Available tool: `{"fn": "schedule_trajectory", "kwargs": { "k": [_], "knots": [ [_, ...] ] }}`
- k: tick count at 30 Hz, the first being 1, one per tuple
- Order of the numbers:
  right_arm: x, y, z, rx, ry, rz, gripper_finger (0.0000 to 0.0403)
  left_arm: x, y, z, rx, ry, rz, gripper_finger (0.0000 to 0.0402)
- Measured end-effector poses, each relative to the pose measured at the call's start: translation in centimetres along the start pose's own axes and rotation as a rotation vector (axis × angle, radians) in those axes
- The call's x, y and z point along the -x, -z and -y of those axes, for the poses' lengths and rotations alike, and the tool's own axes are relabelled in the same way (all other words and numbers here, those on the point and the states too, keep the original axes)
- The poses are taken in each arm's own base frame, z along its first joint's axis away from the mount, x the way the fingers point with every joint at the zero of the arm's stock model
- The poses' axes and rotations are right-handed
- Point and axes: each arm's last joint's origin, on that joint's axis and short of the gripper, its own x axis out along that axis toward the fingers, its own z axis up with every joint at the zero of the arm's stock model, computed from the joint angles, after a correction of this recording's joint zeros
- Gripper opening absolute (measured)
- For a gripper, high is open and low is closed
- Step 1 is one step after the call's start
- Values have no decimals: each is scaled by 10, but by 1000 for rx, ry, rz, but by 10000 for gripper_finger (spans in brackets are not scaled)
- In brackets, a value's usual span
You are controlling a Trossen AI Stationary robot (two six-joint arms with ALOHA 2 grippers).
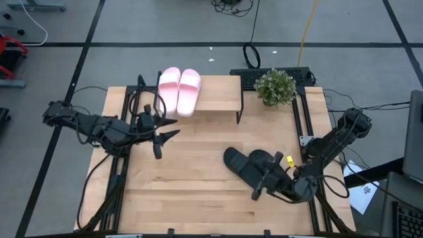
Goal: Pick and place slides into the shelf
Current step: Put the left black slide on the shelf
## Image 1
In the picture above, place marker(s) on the grey stand base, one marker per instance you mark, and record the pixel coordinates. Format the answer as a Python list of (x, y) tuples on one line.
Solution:
[(11, 83), (36, 5)]

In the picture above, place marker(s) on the small potted green plant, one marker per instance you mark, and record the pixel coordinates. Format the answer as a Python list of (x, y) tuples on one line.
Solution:
[(275, 86)]

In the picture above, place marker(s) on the red and black cart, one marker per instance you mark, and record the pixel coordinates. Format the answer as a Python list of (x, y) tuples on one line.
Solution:
[(10, 59)]

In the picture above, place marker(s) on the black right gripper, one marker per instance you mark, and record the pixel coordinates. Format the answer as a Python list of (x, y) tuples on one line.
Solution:
[(276, 182)]

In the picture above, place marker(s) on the pink slide sandal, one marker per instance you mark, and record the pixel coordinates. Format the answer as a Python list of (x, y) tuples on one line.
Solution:
[(188, 96), (168, 89)]

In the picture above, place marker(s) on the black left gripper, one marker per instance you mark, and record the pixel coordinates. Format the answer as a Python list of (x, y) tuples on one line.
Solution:
[(145, 124)]

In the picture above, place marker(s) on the yellow tag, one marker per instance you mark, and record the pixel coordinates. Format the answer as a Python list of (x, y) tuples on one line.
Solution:
[(290, 161)]

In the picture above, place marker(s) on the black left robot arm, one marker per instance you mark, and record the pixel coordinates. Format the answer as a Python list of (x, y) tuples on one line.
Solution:
[(105, 130)]

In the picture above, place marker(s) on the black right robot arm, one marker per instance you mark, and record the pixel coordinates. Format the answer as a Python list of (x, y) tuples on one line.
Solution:
[(330, 142)]

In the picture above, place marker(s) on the black slide sandal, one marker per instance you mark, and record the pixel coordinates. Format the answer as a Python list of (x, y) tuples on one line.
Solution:
[(236, 163), (259, 156)]

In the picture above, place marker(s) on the grey laptop lid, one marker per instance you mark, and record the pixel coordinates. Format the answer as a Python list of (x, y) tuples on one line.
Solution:
[(414, 139)]

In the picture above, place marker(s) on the black keyboard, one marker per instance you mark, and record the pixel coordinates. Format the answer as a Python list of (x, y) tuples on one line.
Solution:
[(409, 221)]

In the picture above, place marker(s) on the wooden shelf with black legs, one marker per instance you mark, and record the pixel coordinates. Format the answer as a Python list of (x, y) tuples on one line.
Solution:
[(219, 94)]

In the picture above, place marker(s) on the black desk bar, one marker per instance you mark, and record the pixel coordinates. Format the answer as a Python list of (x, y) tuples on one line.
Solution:
[(373, 173)]

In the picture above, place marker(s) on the black aluminium frame rails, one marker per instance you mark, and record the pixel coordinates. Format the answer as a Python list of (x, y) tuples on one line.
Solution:
[(302, 109), (124, 99)]

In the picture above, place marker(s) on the black perforated computer case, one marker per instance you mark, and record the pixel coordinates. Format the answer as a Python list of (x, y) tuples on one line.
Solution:
[(246, 77)]

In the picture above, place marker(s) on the white paper sheet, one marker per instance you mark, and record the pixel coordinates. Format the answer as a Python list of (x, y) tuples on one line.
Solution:
[(361, 193)]

